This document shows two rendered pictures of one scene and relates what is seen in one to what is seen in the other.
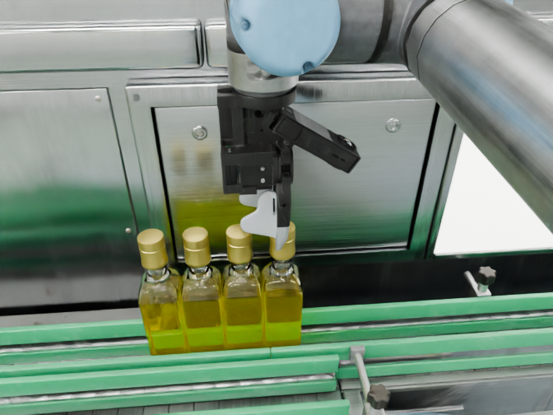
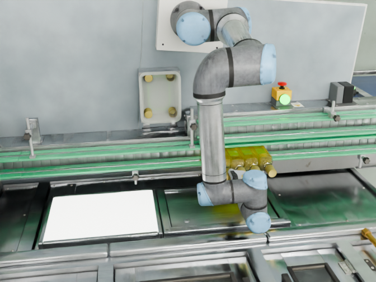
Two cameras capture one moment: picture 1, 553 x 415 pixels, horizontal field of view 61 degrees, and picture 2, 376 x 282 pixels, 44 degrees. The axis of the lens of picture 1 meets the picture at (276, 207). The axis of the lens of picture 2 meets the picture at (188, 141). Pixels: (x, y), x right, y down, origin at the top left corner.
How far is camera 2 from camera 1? 1.30 m
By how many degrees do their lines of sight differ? 34
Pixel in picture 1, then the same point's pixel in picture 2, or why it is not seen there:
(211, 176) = not seen: hidden behind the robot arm
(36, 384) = (299, 136)
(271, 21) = (259, 173)
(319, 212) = not seen: hidden behind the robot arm
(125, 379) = (271, 137)
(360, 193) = (191, 203)
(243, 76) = not seen: hidden behind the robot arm
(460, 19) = (222, 168)
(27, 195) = (319, 201)
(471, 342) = (147, 150)
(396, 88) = (190, 228)
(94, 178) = (296, 206)
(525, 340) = (126, 150)
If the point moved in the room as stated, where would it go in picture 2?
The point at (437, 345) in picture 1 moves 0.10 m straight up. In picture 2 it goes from (161, 149) to (163, 159)
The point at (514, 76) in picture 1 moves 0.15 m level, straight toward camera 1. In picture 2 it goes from (222, 143) to (250, 101)
